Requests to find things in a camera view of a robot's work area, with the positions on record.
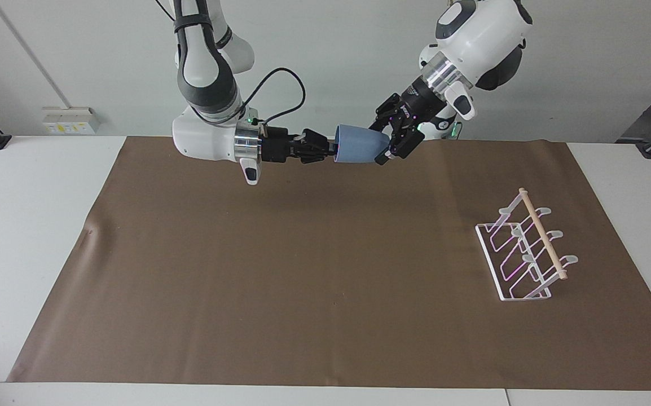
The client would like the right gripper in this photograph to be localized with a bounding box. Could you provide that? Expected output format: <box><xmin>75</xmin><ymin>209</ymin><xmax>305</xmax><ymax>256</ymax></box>
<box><xmin>259</xmin><ymin>127</ymin><xmax>337</xmax><ymax>165</ymax></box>

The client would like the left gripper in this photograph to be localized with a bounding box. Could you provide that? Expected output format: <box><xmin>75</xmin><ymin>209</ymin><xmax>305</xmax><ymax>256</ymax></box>
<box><xmin>368</xmin><ymin>76</ymin><xmax>448</xmax><ymax>167</ymax></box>

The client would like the blue cup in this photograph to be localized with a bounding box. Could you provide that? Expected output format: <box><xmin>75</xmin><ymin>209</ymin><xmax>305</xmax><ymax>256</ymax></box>
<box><xmin>333</xmin><ymin>123</ymin><xmax>392</xmax><ymax>165</ymax></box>

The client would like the black cable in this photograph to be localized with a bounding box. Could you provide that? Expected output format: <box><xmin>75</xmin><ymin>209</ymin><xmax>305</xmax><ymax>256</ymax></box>
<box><xmin>244</xmin><ymin>68</ymin><xmax>307</xmax><ymax>139</ymax></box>

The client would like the white wire cup holder rack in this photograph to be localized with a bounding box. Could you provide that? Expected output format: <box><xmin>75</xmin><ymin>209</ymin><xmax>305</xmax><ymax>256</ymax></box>
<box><xmin>474</xmin><ymin>187</ymin><xmax>579</xmax><ymax>303</ymax></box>

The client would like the white wall socket box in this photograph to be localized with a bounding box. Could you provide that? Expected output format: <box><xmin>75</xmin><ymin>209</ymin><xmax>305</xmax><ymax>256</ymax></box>
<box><xmin>42</xmin><ymin>107</ymin><xmax>101</xmax><ymax>135</ymax></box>

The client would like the white wall cable conduit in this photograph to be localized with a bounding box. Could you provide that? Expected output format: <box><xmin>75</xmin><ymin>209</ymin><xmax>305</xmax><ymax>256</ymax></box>
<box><xmin>0</xmin><ymin>0</ymin><xmax>72</xmax><ymax>109</ymax></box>

